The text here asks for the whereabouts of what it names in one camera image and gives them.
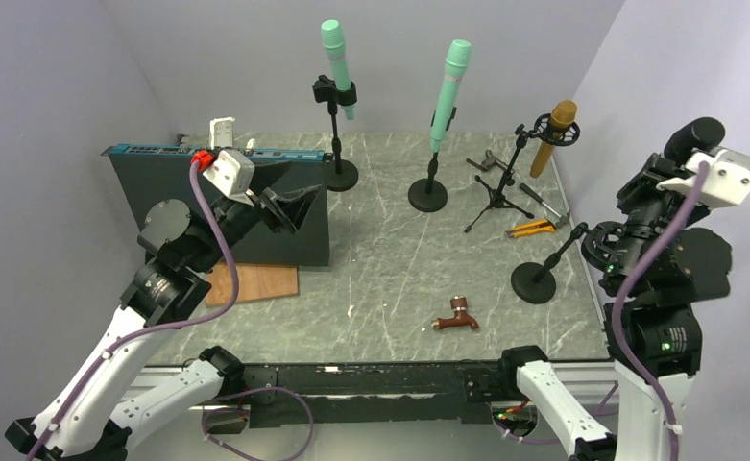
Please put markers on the right shock-mount round stand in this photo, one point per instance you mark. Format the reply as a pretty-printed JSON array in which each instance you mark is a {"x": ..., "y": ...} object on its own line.
[{"x": 534, "y": 282}]

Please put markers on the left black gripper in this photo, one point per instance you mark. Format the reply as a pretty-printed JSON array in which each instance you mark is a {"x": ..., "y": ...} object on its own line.
[{"x": 291, "y": 206}]

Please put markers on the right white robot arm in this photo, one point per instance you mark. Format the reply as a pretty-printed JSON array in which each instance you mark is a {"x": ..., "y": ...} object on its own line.
[{"x": 655, "y": 266}]

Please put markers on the left round-base mic stand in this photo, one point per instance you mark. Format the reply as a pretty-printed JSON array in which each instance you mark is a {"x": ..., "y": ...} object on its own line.
[{"x": 339, "y": 174}]

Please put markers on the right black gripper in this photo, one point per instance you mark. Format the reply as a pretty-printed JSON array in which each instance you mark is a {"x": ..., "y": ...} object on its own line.
[{"x": 656, "y": 172}]

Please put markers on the mint green microphone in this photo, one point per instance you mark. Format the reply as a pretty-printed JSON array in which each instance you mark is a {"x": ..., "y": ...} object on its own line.
[
  {"x": 334, "y": 43},
  {"x": 456, "y": 64}
]

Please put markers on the right mint green microphone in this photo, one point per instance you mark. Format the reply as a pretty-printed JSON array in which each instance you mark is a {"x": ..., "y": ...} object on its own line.
[{"x": 456, "y": 64}]

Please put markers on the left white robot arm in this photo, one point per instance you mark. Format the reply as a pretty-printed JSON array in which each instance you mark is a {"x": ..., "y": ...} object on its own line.
[{"x": 91, "y": 418}]

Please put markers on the white plastic bracket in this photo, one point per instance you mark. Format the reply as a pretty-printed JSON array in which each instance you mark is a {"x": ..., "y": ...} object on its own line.
[{"x": 221, "y": 132}]

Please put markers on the left mint green microphone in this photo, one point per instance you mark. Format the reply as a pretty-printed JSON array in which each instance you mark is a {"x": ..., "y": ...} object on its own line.
[{"x": 334, "y": 43}]

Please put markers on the black tripod shock-mount stand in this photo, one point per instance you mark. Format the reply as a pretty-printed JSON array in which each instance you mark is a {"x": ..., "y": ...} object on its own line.
[{"x": 497, "y": 199}]

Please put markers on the black handled hammer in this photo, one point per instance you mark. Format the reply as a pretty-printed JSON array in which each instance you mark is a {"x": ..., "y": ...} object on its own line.
[{"x": 561, "y": 218}]

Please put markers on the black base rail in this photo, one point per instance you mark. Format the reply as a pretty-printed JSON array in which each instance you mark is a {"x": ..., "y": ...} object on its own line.
[{"x": 467, "y": 390}]

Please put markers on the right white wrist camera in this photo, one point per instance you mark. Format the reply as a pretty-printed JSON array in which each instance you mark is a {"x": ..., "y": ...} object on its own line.
[{"x": 726, "y": 183}]

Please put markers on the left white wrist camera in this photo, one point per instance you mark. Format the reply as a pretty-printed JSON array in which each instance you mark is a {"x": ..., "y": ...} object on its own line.
[{"x": 233, "y": 175}]

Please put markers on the round-base mic stand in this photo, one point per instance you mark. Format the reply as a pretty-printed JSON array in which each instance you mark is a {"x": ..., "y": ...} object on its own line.
[
  {"x": 339, "y": 174},
  {"x": 427, "y": 194}
]

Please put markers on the black microphone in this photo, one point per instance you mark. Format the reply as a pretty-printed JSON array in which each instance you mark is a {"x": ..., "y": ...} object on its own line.
[{"x": 701, "y": 134}]

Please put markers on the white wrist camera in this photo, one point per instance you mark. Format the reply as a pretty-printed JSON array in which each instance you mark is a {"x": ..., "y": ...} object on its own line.
[
  {"x": 726, "y": 183},
  {"x": 233, "y": 175}
]

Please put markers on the orange utility knife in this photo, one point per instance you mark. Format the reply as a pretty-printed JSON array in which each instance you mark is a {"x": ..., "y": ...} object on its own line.
[{"x": 531, "y": 228}]

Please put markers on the grey metal clamp tool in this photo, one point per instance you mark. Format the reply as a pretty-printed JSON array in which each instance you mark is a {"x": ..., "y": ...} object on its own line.
[{"x": 489, "y": 162}]

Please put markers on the gold microphone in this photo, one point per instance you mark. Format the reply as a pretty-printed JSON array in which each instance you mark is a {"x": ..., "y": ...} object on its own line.
[{"x": 557, "y": 128}]

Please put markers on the middle round-base mic stand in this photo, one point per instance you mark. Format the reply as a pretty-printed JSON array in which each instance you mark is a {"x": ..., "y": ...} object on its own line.
[{"x": 427, "y": 194}]

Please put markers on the wooden board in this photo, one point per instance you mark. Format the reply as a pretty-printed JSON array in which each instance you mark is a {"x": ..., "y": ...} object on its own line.
[{"x": 257, "y": 283}]

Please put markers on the brown faucet tap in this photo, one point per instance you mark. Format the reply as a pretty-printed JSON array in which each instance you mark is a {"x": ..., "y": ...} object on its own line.
[{"x": 460, "y": 316}]

